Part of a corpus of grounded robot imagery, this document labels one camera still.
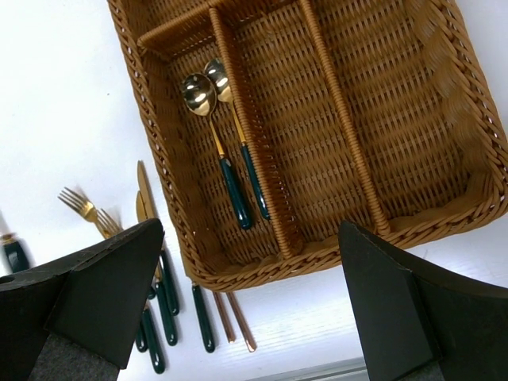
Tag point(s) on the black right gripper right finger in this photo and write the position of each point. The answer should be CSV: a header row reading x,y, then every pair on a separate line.
x,y
420,321

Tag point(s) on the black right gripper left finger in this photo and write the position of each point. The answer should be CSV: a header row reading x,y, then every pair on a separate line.
x,y
76,318

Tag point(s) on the gold fork green handle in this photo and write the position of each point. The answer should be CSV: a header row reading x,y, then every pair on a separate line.
x,y
83,207
108,223
155,351

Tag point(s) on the copper chopstick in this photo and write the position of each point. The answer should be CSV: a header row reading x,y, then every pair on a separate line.
x,y
229,332
243,325

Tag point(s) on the brown wicker cutlery tray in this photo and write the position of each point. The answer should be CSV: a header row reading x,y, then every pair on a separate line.
x,y
373,112

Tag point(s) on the gold knife green handle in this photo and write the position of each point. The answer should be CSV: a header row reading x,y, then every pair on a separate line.
x,y
158,285
146,210
203,319

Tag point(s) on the aluminium table frame rail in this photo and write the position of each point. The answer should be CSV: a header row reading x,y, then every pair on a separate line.
x,y
353,369

